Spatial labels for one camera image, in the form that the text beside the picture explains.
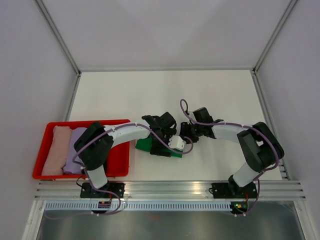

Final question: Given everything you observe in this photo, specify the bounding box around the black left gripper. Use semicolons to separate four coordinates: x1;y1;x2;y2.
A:
149;129;176;158

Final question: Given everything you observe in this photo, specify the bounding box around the green t shirt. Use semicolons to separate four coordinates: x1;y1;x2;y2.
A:
135;137;183;158

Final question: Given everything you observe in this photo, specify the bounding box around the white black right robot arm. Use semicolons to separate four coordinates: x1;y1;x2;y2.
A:
180;107;285;198

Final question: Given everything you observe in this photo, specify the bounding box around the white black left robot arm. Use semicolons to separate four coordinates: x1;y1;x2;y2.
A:
71;112;177;198

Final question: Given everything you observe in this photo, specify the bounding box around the red plastic bin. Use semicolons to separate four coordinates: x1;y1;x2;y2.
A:
32;120;130;181

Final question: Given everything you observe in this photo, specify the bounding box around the lavender rolled t shirt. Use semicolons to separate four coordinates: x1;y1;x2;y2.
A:
62;127;87;176

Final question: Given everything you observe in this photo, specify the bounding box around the pink rolled t shirt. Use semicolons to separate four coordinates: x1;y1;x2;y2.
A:
41;126;72;176

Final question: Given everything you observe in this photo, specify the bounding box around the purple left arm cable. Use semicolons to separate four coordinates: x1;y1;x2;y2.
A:
44;123;194;221

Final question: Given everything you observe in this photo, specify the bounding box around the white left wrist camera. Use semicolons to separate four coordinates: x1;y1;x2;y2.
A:
168;135;186;151

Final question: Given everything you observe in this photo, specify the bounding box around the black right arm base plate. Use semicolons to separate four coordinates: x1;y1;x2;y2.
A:
209;182;258;200

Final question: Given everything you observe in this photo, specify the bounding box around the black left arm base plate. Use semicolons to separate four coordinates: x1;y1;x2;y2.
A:
80;182;125;199

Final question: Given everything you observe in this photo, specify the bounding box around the aluminium mounting rail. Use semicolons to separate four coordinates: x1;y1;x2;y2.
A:
34;180;306;201

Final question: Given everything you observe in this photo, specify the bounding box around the white slotted cable duct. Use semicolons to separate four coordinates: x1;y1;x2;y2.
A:
44;200;231;212

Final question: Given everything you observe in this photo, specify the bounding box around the aluminium frame post left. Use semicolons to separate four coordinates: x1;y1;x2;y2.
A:
34;0;81;76

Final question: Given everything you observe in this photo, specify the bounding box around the aluminium frame post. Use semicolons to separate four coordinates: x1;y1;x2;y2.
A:
34;0;81;76
252;0;299;75

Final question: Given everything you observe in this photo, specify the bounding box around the aluminium frame post right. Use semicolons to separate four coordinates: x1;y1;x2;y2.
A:
252;0;299;75

